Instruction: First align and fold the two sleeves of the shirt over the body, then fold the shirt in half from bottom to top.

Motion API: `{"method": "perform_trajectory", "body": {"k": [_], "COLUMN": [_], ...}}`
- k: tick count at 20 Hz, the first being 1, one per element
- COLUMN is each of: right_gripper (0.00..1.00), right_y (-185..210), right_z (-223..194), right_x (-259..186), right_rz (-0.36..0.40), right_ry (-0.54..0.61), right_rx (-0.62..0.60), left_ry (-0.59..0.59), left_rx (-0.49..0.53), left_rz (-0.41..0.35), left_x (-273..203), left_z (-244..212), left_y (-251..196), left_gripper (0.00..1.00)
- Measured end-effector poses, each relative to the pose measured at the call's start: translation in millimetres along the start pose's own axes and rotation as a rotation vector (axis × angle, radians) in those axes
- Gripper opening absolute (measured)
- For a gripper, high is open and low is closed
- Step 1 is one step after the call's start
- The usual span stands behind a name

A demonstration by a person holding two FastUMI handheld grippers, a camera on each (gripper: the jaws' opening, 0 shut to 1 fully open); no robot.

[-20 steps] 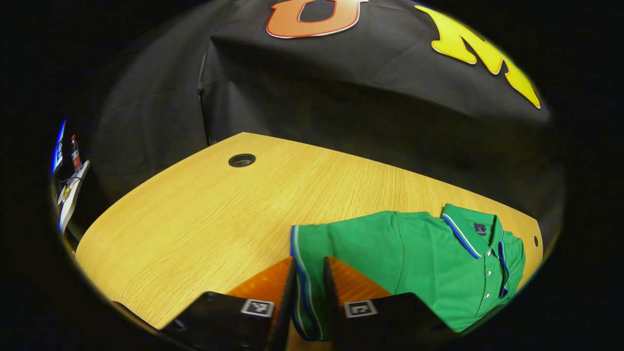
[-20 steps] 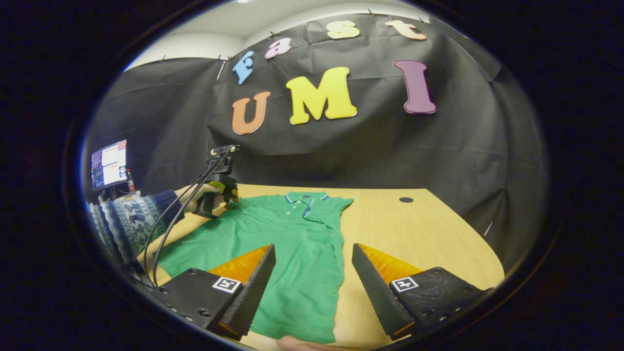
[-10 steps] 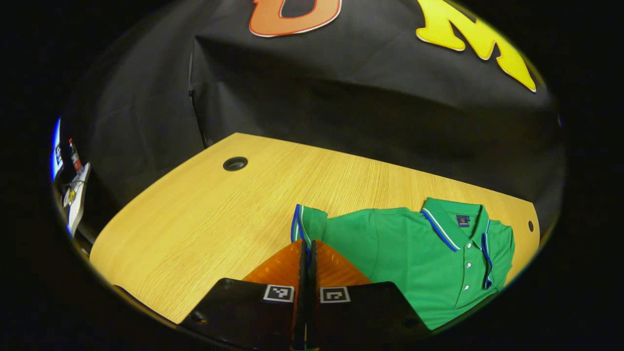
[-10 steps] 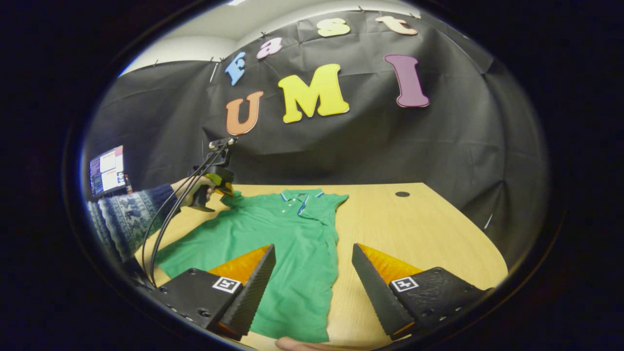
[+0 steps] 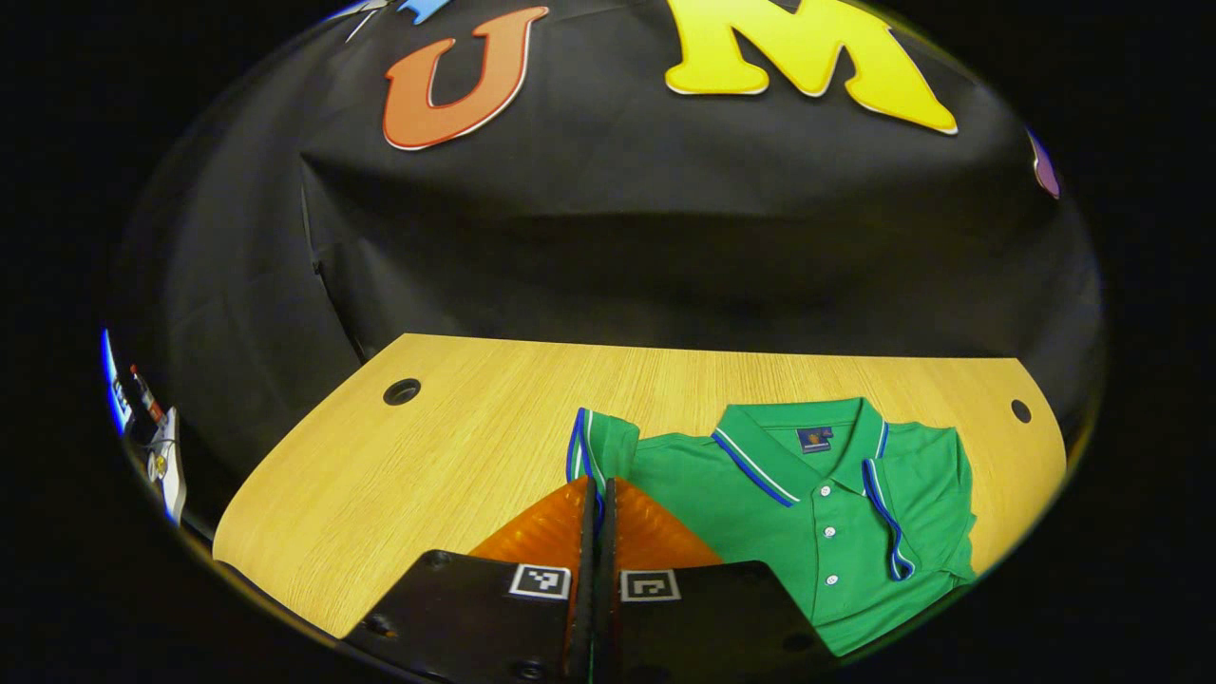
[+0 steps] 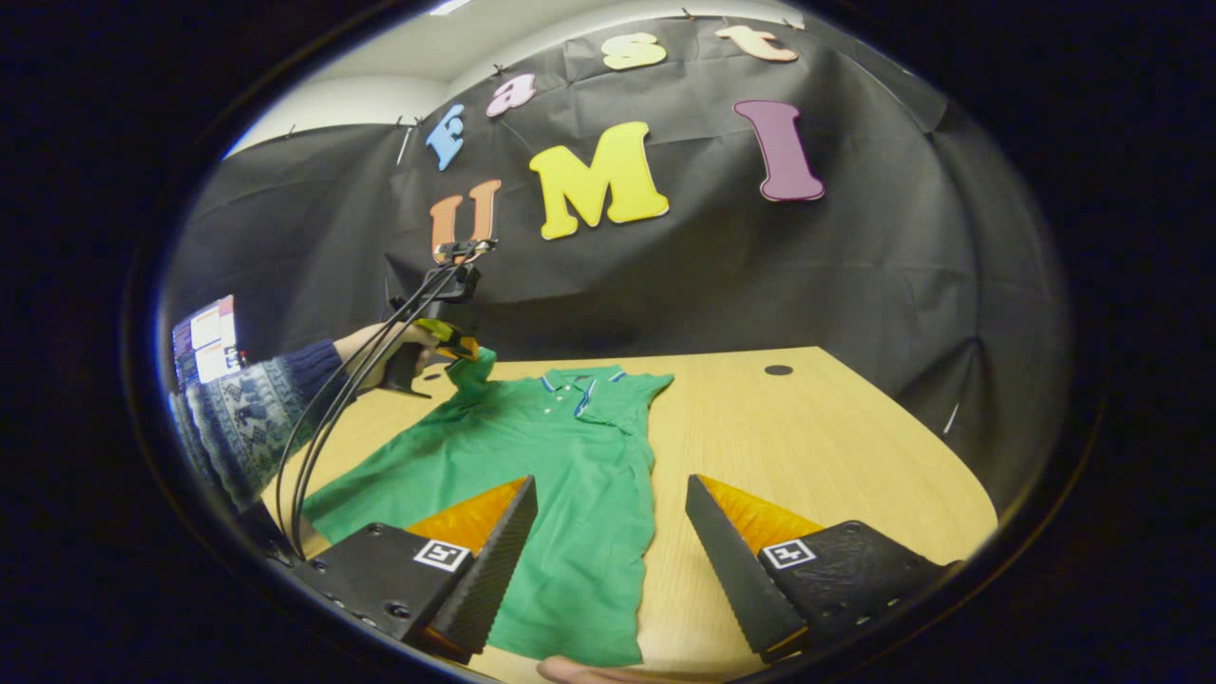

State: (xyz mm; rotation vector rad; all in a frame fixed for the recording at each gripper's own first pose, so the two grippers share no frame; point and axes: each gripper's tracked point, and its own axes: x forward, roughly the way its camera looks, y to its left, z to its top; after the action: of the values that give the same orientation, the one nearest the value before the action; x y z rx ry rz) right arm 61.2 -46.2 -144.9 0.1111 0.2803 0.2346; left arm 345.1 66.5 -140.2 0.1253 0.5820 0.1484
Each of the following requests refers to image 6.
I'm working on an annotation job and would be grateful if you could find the computer monitor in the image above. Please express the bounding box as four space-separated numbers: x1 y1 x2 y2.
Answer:
173 296 238 386

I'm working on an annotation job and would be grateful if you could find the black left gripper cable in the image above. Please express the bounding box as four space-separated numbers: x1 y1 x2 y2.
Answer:
275 255 476 561

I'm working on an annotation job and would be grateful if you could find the black backdrop cloth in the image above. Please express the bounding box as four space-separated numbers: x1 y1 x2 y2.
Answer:
161 14 1074 514

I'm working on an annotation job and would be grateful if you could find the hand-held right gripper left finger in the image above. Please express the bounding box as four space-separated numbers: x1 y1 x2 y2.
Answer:
290 475 539 664

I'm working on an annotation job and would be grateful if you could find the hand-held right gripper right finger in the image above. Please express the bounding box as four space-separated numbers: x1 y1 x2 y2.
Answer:
685 474 960 663

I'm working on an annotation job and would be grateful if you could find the green T-shirt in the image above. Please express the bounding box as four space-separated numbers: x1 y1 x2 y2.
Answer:
302 348 675 668

